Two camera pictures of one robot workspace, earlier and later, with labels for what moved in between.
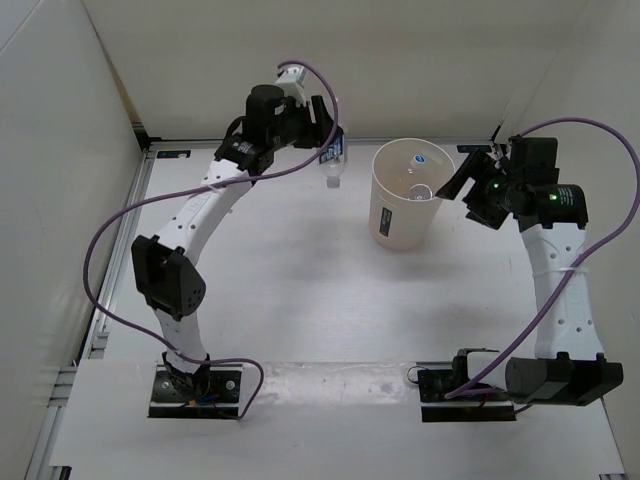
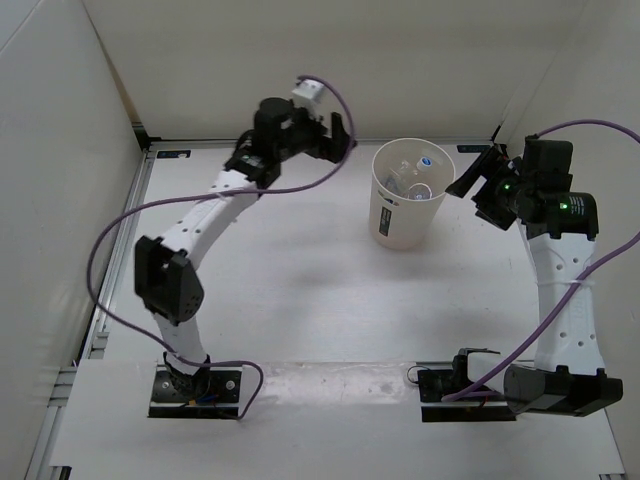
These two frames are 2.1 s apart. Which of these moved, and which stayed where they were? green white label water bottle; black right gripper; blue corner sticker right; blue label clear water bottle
Moved: green white label water bottle
Stayed: blue label clear water bottle; black right gripper; blue corner sticker right
